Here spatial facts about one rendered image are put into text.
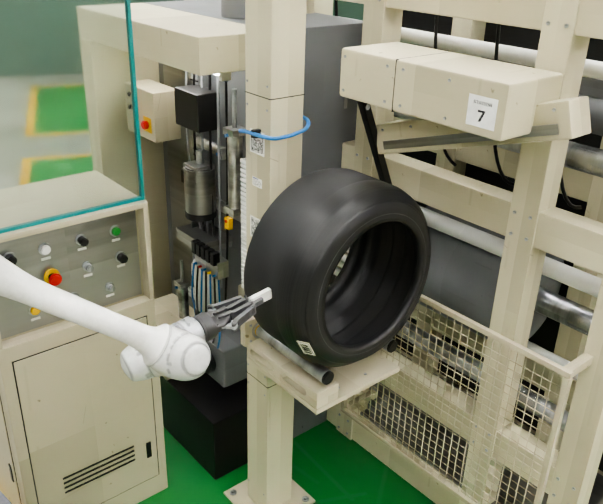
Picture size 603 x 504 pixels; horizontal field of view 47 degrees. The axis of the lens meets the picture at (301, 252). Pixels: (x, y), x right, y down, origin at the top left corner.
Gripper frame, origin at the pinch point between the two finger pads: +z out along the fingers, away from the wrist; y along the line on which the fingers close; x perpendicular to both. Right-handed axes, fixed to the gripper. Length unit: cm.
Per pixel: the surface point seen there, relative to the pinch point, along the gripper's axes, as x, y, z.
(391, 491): 129, 5, 55
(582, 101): -43, -44, 77
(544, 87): -46, -35, 73
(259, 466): 100, 32, 10
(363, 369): 44, -3, 34
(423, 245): 2, -12, 53
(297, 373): 35.1, 1.8, 11.1
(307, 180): -22.4, 9.7, 27.6
